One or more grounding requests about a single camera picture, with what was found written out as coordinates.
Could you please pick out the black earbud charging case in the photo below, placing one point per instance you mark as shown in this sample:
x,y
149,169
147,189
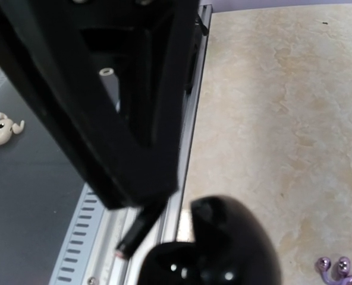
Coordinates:
x,y
230,247

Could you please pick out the aluminium front rail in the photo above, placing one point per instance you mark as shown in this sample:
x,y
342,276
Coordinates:
x,y
155,173

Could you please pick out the cream white earbud case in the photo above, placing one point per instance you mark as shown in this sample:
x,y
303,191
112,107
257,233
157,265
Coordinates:
x,y
8,128

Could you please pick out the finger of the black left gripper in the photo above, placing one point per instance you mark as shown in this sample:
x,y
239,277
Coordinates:
x,y
53,51

